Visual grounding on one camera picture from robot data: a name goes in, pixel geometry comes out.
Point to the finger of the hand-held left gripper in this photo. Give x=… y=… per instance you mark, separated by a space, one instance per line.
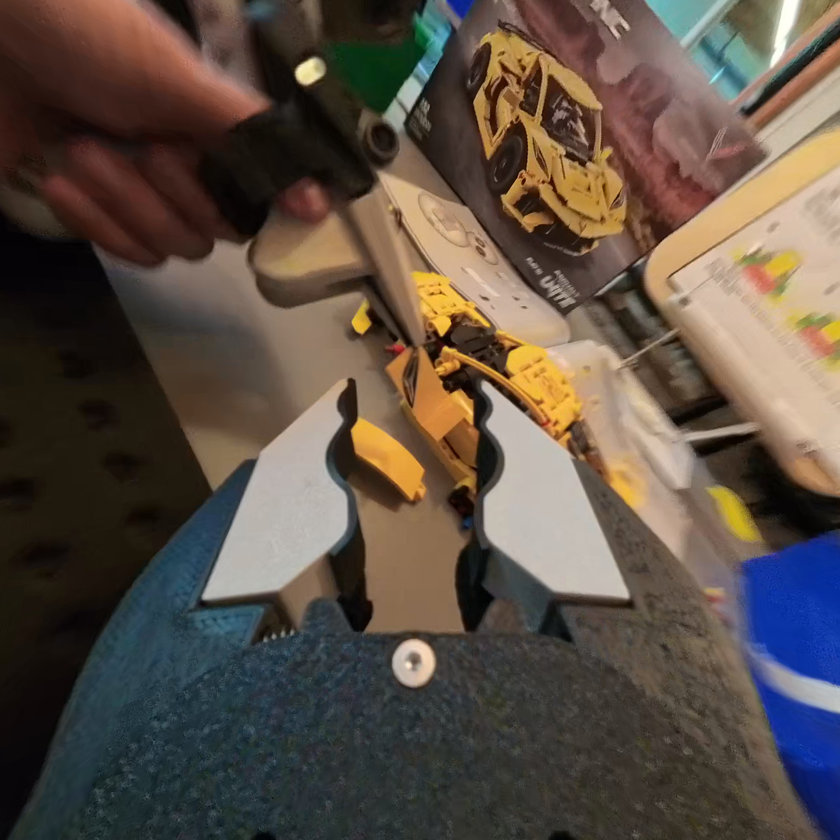
x=390 y=262

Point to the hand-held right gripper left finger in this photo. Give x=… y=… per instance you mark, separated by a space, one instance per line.
x=282 y=525

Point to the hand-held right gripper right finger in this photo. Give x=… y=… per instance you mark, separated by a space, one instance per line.
x=544 y=525

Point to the yellow curved car panel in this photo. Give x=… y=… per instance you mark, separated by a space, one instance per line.
x=387 y=459

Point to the yellow toy brick car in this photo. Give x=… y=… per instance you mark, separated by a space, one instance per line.
x=525 y=380

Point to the grey desk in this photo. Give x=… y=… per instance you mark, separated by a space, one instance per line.
x=262 y=367

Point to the person's left hand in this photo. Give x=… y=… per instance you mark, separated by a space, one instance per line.
x=98 y=98

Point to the small yellow flat piece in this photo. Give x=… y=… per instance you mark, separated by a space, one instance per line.
x=361 y=319

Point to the black toy tyre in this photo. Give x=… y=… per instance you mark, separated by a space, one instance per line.
x=379 y=141

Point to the green bin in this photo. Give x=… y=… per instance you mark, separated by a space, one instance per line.
x=374 y=65

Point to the white instruction booklet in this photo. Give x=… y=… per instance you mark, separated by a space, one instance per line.
x=499 y=289

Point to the clear plastic bag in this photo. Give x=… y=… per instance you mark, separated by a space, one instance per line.
x=643 y=420

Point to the small yellow brick piece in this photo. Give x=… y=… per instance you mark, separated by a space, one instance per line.
x=735 y=515

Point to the black storage shelf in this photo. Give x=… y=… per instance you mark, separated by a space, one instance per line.
x=656 y=328

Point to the toy car box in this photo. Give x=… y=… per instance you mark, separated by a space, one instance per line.
x=590 y=131

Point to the blue container white stripe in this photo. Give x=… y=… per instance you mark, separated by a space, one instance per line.
x=794 y=643

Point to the clipboard with instruction sheet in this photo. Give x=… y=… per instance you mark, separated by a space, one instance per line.
x=695 y=236

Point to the printed instruction sheet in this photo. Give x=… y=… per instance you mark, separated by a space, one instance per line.
x=774 y=315

